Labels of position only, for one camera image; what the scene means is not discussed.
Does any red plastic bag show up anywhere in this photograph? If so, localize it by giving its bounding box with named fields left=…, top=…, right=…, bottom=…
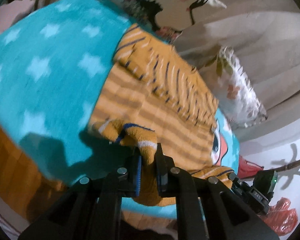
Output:
left=259, top=197, right=298, bottom=237

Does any bird print white pillow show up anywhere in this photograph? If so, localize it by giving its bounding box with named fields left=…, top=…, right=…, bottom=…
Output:
left=111, top=0, right=226, bottom=42

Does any beige bed sheet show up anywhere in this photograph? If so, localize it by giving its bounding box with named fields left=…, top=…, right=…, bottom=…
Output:
left=175, top=0, right=300, bottom=141

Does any turquoise cartoon fleece blanket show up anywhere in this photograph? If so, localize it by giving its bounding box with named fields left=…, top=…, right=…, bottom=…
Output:
left=0, top=0, right=238, bottom=218

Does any red cloth beside bed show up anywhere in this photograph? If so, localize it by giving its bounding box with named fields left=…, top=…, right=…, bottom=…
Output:
left=237, top=155, right=264, bottom=179

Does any mustard striped knit sweater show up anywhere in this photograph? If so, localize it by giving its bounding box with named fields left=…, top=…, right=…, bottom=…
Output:
left=88, top=24, right=232, bottom=206

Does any leaf print white pillow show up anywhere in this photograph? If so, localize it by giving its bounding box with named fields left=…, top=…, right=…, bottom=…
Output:
left=199, top=47, right=268, bottom=129

